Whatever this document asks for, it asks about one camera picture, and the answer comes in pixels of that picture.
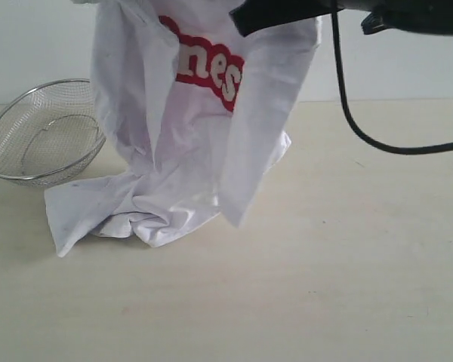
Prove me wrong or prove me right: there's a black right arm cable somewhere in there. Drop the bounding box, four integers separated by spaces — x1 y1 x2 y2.
330 10 453 155

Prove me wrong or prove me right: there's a white t-shirt red logo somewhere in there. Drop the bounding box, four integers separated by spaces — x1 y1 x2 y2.
45 1 321 256

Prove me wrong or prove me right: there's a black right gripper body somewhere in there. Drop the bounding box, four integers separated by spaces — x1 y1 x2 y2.
335 0 453 36

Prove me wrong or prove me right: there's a metal mesh strainer bowl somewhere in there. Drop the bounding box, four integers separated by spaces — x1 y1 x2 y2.
0 78 106 188

